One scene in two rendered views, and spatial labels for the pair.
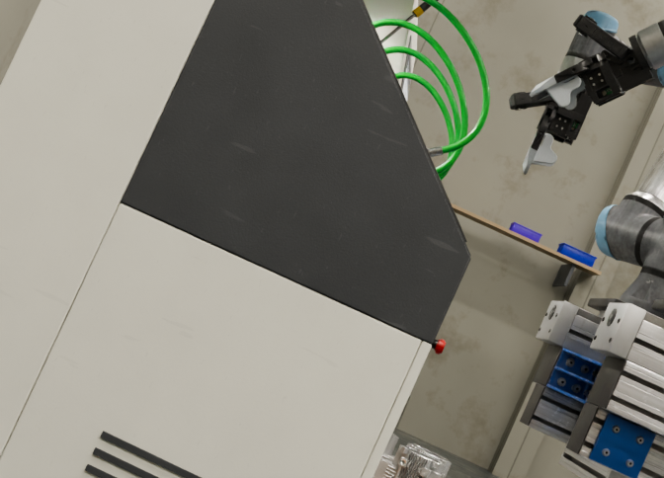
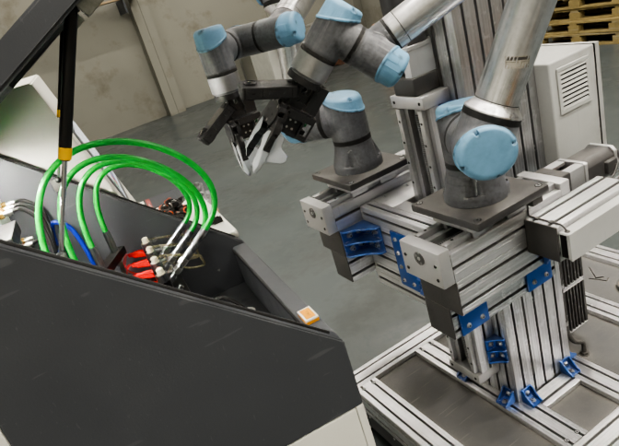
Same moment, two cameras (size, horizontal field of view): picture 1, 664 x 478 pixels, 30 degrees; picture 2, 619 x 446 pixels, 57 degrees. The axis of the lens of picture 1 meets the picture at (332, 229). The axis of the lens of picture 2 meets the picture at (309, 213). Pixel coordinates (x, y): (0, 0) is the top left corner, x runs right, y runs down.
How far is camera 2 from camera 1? 145 cm
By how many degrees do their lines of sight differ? 34
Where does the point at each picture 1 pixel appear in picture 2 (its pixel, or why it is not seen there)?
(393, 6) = (37, 121)
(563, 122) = (248, 126)
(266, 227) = not seen: outside the picture
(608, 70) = (297, 113)
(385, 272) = (301, 402)
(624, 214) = not seen: hidden behind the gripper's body
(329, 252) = (256, 430)
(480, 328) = (110, 61)
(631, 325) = (446, 264)
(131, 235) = not seen: outside the picture
